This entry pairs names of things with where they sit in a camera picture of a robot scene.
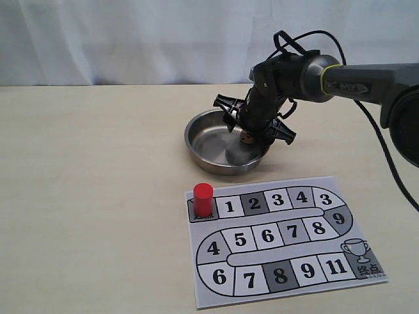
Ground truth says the printed paper game board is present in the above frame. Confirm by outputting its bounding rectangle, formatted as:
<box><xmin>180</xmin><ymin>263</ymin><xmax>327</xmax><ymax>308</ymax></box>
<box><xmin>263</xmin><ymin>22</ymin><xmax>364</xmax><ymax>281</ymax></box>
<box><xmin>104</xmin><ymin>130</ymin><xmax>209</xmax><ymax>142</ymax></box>
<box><xmin>184</xmin><ymin>177</ymin><xmax>388</xmax><ymax>309</ymax></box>

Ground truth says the round stainless steel bowl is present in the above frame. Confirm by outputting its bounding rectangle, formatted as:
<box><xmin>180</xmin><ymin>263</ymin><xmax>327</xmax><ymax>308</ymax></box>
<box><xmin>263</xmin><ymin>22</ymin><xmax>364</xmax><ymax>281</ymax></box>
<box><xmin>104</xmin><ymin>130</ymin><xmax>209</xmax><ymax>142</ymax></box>
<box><xmin>184</xmin><ymin>109</ymin><xmax>263</xmax><ymax>176</ymax></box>

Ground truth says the red cylinder game piece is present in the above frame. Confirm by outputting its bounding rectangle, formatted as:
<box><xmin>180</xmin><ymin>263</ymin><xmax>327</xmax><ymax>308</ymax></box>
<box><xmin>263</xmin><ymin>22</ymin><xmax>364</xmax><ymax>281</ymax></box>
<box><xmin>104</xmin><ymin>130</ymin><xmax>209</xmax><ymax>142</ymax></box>
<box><xmin>193</xmin><ymin>183</ymin><xmax>213</xmax><ymax>217</ymax></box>

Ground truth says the wooden die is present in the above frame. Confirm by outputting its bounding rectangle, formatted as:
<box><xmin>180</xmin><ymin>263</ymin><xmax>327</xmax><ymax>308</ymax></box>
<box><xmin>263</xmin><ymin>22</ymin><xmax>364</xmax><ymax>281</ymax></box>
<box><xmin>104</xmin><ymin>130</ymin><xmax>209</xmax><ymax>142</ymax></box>
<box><xmin>240</xmin><ymin>130</ymin><xmax>255</xmax><ymax>145</ymax></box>

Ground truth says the white backdrop curtain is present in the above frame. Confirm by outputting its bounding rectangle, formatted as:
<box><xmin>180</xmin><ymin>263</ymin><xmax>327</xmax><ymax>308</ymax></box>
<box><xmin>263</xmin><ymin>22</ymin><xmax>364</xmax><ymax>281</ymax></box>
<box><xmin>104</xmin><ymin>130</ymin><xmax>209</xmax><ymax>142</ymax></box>
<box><xmin>1</xmin><ymin>1</ymin><xmax>418</xmax><ymax>86</ymax></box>

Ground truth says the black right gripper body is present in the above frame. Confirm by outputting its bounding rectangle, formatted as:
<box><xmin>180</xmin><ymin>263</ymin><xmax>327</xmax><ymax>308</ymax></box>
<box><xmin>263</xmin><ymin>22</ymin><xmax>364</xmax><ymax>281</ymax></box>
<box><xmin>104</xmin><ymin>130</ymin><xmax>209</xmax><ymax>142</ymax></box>
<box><xmin>240</xmin><ymin>53</ymin><xmax>306</xmax><ymax>139</ymax></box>

